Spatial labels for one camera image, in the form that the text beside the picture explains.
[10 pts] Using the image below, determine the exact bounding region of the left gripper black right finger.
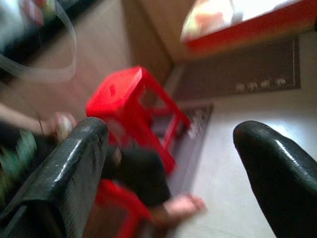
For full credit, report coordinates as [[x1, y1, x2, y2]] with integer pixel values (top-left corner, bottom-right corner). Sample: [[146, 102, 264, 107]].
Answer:
[[233, 120, 317, 238]]

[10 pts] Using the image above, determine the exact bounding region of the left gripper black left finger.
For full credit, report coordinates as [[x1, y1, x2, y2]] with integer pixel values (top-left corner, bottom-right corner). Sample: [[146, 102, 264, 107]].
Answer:
[[0, 117, 110, 238]]

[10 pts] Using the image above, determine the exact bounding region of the bare person hand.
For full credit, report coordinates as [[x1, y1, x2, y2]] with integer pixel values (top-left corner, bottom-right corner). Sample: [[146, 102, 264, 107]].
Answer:
[[42, 113, 77, 142]]

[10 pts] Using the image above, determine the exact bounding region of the green patterned garment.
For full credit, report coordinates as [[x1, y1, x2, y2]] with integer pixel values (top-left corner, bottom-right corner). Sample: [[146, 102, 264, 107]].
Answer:
[[0, 131, 38, 201]]

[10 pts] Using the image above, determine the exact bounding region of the red plastic stool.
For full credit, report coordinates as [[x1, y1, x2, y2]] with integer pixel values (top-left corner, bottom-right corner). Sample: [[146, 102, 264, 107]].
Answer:
[[83, 179, 153, 238], [85, 65, 192, 176]]

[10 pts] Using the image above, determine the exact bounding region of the brown floor mat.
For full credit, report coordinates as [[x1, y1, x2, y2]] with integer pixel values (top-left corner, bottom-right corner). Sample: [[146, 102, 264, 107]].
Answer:
[[173, 37, 302, 100]]

